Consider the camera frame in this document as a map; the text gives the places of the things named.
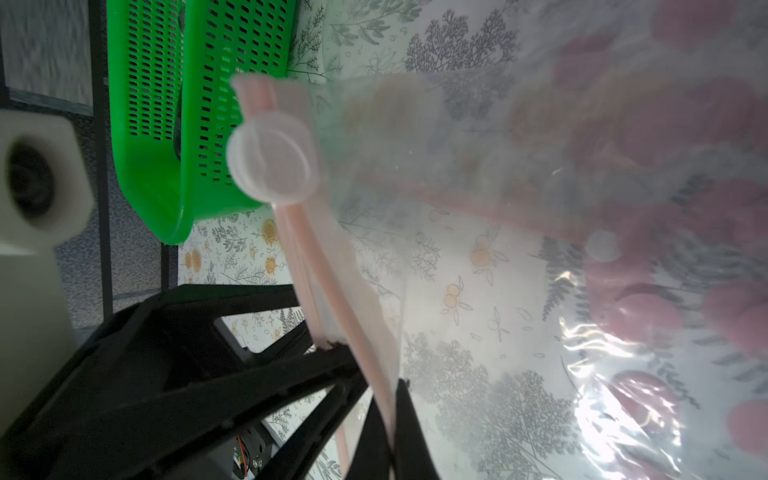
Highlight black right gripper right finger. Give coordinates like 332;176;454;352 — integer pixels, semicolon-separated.
392;379;440;480

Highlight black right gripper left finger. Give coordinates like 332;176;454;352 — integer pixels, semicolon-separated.
345;400;391;480

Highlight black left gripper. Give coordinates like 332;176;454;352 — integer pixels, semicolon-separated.
0;284;370;480

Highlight floral patterned table mat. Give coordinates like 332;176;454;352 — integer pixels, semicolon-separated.
176;0;768;480

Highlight green plastic basket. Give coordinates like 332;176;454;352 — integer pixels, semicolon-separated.
106;0;297;245

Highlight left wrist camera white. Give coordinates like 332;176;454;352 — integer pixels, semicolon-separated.
1;109;94;431

